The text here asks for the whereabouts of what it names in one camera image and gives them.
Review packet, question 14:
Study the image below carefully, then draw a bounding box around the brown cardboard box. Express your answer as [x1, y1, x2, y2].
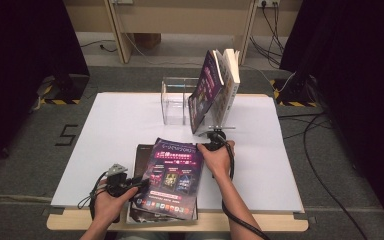
[133, 32, 162, 50]

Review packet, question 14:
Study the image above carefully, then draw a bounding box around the purple magazine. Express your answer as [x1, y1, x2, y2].
[188, 49, 225, 135]
[131, 137, 205, 221]

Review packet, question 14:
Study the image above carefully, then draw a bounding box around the clear acrylic book rack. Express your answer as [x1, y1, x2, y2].
[160, 77, 201, 126]

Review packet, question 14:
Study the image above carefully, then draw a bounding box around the person's right hand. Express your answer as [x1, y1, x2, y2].
[196, 139, 237, 182]

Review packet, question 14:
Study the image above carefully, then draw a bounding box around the thick white picture-grid book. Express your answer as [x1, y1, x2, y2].
[211, 48, 241, 130]

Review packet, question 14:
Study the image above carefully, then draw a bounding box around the person's left hand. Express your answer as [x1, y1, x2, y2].
[91, 185, 140, 225]

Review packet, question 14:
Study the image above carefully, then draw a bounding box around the beige wooden desk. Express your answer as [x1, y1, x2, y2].
[62, 0, 304, 66]

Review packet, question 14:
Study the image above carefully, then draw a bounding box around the white wall socket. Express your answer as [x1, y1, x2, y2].
[257, 0, 282, 9]

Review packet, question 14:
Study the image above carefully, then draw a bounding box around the black stand base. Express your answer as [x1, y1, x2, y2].
[284, 75, 314, 103]
[54, 73, 91, 101]

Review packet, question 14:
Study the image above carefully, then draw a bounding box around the black floor cable with plug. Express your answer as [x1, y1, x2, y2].
[79, 39, 118, 54]

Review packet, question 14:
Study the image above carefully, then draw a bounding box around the black tape floor mark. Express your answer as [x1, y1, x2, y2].
[54, 124, 79, 147]

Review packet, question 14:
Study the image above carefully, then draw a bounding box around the short black floor cable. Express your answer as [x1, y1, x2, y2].
[278, 112, 334, 141]

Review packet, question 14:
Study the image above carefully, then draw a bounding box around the long black floor cable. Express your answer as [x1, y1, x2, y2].
[302, 113, 369, 240]

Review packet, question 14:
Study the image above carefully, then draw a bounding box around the light wooden table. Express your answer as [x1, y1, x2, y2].
[46, 93, 309, 233]

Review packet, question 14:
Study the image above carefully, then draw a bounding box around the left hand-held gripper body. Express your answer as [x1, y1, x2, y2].
[104, 163, 135, 198]

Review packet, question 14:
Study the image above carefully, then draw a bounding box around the yellow black hazard tape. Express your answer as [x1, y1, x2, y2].
[269, 78, 318, 108]
[39, 83, 82, 106]

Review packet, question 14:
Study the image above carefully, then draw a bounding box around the bundle of black cables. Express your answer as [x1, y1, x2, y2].
[249, 0, 293, 69]

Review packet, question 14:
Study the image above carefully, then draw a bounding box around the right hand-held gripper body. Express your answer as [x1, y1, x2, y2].
[202, 125, 236, 152]

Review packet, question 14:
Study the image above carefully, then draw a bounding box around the black curtain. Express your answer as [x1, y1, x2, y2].
[0, 0, 91, 176]
[279, 0, 384, 231]

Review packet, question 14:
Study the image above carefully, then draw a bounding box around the dark magazine with portrait back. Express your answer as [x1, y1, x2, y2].
[126, 143, 199, 225]

